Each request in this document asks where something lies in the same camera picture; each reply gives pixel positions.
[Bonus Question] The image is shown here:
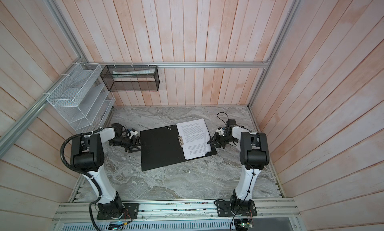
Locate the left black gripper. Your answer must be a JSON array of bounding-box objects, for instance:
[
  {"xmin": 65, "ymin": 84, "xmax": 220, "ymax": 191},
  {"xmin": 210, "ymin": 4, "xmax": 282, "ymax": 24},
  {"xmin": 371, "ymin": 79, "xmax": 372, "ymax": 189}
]
[{"xmin": 109, "ymin": 135, "xmax": 147, "ymax": 153}]

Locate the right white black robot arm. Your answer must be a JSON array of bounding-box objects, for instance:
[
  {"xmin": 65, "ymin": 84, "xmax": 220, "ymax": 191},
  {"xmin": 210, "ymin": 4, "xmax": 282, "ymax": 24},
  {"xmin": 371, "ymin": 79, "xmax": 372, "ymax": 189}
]
[{"xmin": 208, "ymin": 119, "xmax": 270, "ymax": 217}]

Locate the metal folder clip mechanism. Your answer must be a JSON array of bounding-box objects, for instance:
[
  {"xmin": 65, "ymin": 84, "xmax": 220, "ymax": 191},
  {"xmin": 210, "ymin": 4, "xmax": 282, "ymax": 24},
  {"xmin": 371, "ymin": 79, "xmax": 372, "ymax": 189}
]
[{"xmin": 178, "ymin": 136, "xmax": 184, "ymax": 147}]

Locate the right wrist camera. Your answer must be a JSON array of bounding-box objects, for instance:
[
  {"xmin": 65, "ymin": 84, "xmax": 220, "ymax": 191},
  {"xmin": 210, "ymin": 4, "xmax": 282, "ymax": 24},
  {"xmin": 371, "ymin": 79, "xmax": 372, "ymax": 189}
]
[{"xmin": 216, "ymin": 127, "xmax": 225, "ymax": 136}]

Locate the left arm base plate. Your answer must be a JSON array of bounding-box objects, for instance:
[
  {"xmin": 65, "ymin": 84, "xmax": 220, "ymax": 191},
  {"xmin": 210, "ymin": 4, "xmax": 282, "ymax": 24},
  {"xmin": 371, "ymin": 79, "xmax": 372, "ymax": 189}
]
[{"xmin": 97, "ymin": 203, "xmax": 140, "ymax": 220}]

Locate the green circuit board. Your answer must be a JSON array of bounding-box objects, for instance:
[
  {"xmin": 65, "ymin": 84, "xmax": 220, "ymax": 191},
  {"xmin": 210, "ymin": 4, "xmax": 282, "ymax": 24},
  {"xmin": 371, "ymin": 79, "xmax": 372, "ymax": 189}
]
[
  {"xmin": 108, "ymin": 223, "xmax": 125, "ymax": 231},
  {"xmin": 234, "ymin": 219, "xmax": 253, "ymax": 231}
]

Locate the white folder black inside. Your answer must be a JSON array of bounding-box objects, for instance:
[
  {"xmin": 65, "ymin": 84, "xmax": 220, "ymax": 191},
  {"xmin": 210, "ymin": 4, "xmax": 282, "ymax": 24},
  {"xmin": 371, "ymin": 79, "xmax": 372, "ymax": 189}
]
[{"xmin": 141, "ymin": 125, "xmax": 218, "ymax": 171}]

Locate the black mesh basket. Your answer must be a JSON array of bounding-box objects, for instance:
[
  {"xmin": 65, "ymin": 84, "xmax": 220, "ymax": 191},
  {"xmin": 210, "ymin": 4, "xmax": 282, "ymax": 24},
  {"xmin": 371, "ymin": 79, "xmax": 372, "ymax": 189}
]
[{"xmin": 101, "ymin": 65, "xmax": 160, "ymax": 92}]

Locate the aluminium front rail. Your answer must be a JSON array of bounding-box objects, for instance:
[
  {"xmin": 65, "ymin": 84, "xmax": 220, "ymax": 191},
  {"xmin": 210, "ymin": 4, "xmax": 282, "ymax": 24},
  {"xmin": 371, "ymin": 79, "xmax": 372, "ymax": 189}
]
[{"xmin": 50, "ymin": 198, "xmax": 301, "ymax": 224}]

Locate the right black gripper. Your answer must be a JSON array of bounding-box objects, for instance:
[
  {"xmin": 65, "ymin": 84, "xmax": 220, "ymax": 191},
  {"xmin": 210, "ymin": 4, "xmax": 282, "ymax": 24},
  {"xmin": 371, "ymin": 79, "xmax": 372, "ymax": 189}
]
[{"xmin": 208, "ymin": 132, "xmax": 236, "ymax": 148}]

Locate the horizontal aluminium wall bar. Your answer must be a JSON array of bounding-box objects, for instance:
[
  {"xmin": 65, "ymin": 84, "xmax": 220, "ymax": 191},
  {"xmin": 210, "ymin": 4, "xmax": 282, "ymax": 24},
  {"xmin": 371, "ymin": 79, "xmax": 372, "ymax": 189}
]
[{"xmin": 97, "ymin": 61, "xmax": 269, "ymax": 68}]

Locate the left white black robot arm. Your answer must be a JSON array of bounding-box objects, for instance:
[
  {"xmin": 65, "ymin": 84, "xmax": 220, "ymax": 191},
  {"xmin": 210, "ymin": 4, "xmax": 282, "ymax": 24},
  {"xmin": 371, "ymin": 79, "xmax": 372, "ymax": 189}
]
[{"xmin": 70, "ymin": 123, "xmax": 141, "ymax": 219}]

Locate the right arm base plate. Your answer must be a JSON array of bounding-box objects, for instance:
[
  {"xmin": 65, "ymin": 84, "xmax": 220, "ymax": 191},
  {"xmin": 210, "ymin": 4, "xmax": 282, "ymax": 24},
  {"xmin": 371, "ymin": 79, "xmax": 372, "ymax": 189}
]
[{"xmin": 214, "ymin": 199, "xmax": 258, "ymax": 217}]

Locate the black corrugated cable conduit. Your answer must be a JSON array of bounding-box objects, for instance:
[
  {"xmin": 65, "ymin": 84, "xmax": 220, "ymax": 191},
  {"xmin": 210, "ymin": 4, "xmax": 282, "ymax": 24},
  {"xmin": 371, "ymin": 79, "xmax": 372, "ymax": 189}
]
[{"xmin": 59, "ymin": 130, "xmax": 104, "ymax": 231}]

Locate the right green circuit board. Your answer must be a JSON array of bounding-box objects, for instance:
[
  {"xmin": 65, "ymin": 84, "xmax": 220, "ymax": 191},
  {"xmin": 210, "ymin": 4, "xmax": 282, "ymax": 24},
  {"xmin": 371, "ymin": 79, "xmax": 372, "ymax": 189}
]
[{"xmin": 234, "ymin": 219, "xmax": 253, "ymax": 231}]

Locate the paper inside black basket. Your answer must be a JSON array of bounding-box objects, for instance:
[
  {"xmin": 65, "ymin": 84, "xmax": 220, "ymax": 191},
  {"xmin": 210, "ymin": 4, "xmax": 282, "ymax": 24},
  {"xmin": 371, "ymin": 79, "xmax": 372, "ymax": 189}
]
[{"xmin": 112, "ymin": 68, "xmax": 156, "ymax": 78}]

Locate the left green circuit board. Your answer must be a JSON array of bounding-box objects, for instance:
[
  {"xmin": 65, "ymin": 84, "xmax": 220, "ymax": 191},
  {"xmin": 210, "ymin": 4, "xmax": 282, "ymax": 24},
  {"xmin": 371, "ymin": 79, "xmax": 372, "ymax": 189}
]
[{"xmin": 108, "ymin": 223, "xmax": 125, "ymax": 231}]

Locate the white wire mesh organizer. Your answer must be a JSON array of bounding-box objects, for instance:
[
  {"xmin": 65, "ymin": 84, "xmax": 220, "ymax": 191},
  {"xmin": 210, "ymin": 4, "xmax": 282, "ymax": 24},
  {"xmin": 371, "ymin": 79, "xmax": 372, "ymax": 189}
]
[{"xmin": 47, "ymin": 63, "xmax": 115, "ymax": 133}]

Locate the printed paper sheet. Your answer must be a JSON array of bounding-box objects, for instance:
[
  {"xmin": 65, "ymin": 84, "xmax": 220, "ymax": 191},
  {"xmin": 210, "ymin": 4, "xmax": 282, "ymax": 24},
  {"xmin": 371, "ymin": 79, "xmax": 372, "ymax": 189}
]
[{"xmin": 177, "ymin": 119, "xmax": 212, "ymax": 160}]

